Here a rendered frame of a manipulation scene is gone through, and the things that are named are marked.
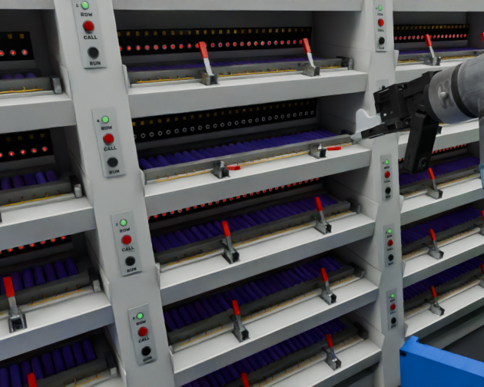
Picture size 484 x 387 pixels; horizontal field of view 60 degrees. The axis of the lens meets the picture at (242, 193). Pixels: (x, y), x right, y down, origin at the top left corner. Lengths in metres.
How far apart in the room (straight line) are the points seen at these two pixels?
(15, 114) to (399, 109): 0.65
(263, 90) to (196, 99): 0.16
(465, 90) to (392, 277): 0.69
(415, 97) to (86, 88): 0.57
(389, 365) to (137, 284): 0.82
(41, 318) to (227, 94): 0.55
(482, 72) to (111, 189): 0.63
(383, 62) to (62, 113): 0.78
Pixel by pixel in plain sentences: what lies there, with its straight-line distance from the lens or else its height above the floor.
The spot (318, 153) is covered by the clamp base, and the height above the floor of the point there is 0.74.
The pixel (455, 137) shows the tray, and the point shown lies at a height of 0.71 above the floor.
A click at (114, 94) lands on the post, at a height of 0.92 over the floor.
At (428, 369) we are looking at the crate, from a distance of 1.25.
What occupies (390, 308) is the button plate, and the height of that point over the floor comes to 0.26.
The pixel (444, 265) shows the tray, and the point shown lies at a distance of 1.47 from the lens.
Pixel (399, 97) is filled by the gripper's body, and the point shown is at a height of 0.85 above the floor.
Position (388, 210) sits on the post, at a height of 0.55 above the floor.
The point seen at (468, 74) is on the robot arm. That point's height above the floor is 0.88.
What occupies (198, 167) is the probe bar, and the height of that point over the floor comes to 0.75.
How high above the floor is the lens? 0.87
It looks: 12 degrees down
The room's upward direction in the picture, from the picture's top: 7 degrees counter-clockwise
